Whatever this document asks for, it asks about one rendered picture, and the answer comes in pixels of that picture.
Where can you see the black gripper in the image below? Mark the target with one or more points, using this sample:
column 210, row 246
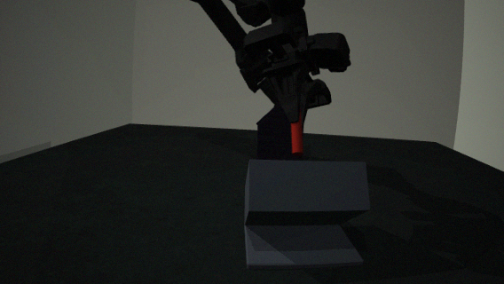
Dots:
column 289, row 72

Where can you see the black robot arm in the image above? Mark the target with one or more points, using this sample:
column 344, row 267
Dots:
column 328, row 51

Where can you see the grey square panel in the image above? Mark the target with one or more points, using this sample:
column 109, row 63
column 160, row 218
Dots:
column 293, row 212

